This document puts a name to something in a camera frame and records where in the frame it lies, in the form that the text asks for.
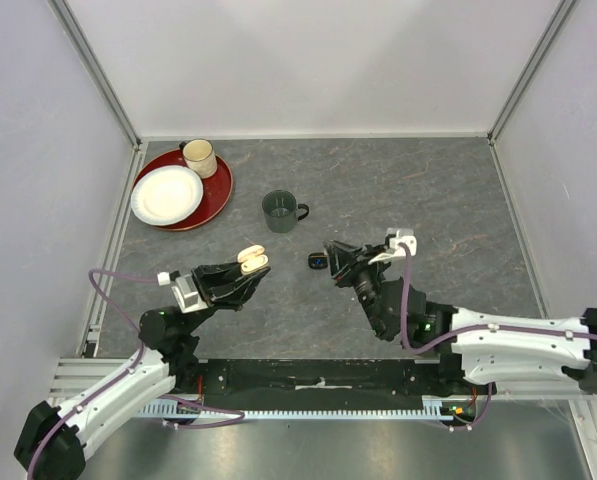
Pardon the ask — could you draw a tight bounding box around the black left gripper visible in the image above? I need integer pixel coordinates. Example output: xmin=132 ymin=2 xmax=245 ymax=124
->
xmin=183 ymin=254 xmax=271 ymax=335

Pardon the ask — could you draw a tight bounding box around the dark green mug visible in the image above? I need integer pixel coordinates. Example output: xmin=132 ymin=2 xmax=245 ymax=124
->
xmin=262 ymin=190 xmax=310 ymax=234

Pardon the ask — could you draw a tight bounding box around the cream ceramic cup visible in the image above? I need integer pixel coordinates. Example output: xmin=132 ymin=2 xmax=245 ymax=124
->
xmin=180 ymin=139 xmax=217 ymax=179

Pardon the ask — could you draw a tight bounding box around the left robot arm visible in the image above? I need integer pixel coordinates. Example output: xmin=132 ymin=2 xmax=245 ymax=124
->
xmin=14 ymin=255 xmax=270 ymax=479

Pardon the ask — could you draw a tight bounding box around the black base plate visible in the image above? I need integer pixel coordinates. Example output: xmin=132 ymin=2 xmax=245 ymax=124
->
xmin=174 ymin=359 xmax=488 ymax=410

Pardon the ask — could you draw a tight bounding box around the grey slotted cable duct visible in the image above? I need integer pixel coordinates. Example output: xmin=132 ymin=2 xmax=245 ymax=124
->
xmin=135 ymin=397 xmax=477 ymax=421

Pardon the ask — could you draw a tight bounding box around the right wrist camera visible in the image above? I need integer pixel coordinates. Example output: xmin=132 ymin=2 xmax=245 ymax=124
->
xmin=369 ymin=228 xmax=418 ymax=264

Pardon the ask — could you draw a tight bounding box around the white paper plate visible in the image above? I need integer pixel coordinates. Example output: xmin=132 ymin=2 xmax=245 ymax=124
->
xmin=130 ymin=165 xmax=204 ymax=226

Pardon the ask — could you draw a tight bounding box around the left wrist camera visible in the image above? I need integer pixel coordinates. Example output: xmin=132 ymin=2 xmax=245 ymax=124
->
xmin=157 ymin=272 xmax=209 ymax=314

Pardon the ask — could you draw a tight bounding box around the black glossy charging case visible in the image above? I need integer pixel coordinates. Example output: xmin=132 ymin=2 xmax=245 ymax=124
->
xmin=307 ymin=252 xmax=328 ymax=270

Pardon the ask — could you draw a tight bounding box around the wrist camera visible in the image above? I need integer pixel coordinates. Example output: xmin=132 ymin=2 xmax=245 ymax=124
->
xmin=157 ymin=272 xmax=209 ymax=314
xmin=369 ymin=228 xmax=418 ymax=264

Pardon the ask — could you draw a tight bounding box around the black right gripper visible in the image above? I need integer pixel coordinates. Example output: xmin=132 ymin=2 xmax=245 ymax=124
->
xmin=325 ymin=240 xmax=393 ymax=338

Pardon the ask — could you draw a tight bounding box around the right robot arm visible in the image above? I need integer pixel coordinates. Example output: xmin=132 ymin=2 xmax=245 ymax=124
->
xmin=324 ymin=234 xmax=597 ymax=395

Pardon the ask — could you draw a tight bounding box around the white earbud charging case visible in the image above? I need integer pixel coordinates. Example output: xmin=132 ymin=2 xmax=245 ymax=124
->
xmin=237 ymin=245 xmax=269 ymax=275

